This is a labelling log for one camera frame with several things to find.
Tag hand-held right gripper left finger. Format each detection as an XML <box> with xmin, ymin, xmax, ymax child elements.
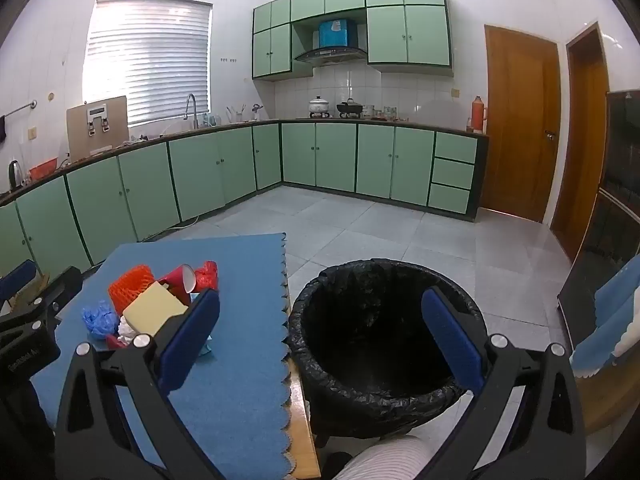
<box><xmin>55</xmin><ymin>287</ymin><xmax>222</xmax><ymax>480</ymax></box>

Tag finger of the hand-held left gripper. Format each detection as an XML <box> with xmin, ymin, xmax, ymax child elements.
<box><xmin>0</xmin><ymin>259</ymin><xmax>38</xmax><ymax>306</ymax></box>
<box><xmin>7</xmin><ymin>266</ymin><xmax>84</xmax><ymax>323</ymax></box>

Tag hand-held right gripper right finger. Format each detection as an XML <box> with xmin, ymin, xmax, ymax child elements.
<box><xmin>421</xmin><ymin>287</ymin><xmax>586</xmax><ymax>480</ymax></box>

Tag blue glove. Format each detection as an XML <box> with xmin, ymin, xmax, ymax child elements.
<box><xmin>81</xmin><ymin>300</ymin><xmax>120</xmax><ymax>340</ymax></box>

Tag yellow sponge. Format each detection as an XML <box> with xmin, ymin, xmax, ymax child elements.
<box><xmin>121</xmin><ymin>282</ymin><xmax>190</xmax><ymax>336</ymax></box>

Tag orange ring foam net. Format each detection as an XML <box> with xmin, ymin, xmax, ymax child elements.
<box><xmin>108</xmin><ymin>266</ymin><xmax>157</xmax><ymax>317</ymax></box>

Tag red snack packet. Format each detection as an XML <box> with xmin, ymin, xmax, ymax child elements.
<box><xmin>195</xmin><ymin>260</ymin><xmax>220</xmax><ymax>293</ymax></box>

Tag white tissue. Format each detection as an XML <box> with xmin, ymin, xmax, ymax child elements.
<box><xmin>116</xmin><ymin>317</ymin><xmax>138</xmax><ymax>346</ymax></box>

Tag black bagged waste bin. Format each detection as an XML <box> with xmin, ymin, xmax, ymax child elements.
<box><xmin>287</xmin><ymin>258</ymin><xmax>487</xmax><ymax>448</ymax></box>

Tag blue felt mat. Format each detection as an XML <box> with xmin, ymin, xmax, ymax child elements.
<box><xmin>30</xmin><ymin>232</ymin><xmax>293</xmax><ymax>480</ymax></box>

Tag red plastic basket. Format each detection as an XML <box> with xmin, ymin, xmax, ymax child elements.
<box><xmin>29</xmin><ymin>157</ymin><xmax>60</xmax><ymax>181</ymax></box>

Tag cardboard box on counter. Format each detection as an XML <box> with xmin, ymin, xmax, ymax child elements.
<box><xmin>66</xmin><ymin>95</ymin><xmax>130</xmax><ymax>158</ymax></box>

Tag blue cloth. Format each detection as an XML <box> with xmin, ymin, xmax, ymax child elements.
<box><xmin>570</xmin><ymin>255</ymin><xmax>640</xmax><ymax>371</ymax></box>

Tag black glass cabinet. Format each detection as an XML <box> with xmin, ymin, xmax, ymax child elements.
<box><xmin>556</xmin><ymin>89</ymin><xmax>640</xmax><ymax>356</ymax></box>

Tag green base cabinets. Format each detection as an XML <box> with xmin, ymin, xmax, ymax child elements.
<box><xmin>0</xmin><ymin>119</ymin><xmax>490</xmax><ymax>286</ymax></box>

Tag closed wooden door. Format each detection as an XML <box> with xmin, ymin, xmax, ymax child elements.
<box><xmin>484</xmin><ymin>24</ymin><xmax>561</xmax><ymax>223</ymax></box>

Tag orange thermos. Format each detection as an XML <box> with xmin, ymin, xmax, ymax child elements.
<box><xmin>471</xmin><ymin>95</ymin><xmax>488</xmax><ymax>133</ymax></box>

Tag open wooden door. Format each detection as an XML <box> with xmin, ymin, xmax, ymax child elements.
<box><xmin>550</xmin><ymin>22</ymin><xmax>612</xmax><ymax>263</ymax></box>

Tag white window blinds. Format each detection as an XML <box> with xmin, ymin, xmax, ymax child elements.
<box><xmin>82</xmin><ymin>0</ymin><xmax>213</xmax><ymax>128</ymax></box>

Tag range hood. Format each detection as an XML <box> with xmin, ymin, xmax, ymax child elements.
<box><xmin>294</xmin><ymin>47</ymin><xmax>368</xmax><ymax>66</ymax></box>

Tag blue box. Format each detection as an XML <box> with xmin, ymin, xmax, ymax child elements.
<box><xmin>318</xmin><ymin>19</ymin><xmax>357</xmax><ymax>48</ymax></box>

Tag steel towel rail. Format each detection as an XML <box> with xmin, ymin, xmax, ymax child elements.
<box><xmin>0</xmin><ymin>101</ymin><xmax>38</xmax><ymax>118</ymax></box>

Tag white clamp bracket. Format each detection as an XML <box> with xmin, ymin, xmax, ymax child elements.
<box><xmin>85</xmin><ymin>105</ymin><xmax>111</xmax><ymax>136</ymax></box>

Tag green wall cabinets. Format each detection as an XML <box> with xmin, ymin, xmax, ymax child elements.
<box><xmin>251</xmin><ymin>0</ymin><xmax>455</xmax><ymax>82</ymax></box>

